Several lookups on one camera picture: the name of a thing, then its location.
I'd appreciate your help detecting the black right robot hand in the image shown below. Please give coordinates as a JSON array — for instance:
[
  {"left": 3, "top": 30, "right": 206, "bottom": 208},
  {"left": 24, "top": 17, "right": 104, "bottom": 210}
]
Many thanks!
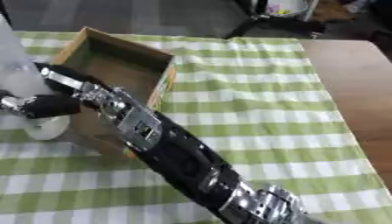
[{"left": 0, "top": 62, "right": 130, "bottom": 120}]

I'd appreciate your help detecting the white container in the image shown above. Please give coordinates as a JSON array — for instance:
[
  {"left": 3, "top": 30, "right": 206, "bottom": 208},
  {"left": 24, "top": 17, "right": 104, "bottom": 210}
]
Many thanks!
[{"left": 264, "top": 0, "right": 320, "bottom": 22}]

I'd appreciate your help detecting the brown bag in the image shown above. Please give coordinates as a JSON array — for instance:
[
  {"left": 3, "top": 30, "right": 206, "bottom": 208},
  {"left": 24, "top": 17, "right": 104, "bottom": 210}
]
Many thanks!
[{"left": 311, "top": 0, "right": 359, "bottom": 23}]

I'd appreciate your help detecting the tan cardboard box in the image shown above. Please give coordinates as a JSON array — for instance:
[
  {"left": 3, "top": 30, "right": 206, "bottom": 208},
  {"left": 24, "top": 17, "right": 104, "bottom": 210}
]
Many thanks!
[{"left": 50, "top": 26, "right": 179, "bottom": 160}]

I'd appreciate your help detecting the black tripod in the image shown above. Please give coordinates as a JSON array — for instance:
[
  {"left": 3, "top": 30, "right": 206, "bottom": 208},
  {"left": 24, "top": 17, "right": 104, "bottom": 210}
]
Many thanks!
[{"left": 221, "top": 0, "right": 328, "bottom": 39}]

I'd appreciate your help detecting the translucent white plastic bottle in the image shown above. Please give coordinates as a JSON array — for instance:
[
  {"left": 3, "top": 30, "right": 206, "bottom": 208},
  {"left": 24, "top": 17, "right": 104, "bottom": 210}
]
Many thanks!
[{"left": 0, "top": 13, "right": 73, "bottom": 142}]

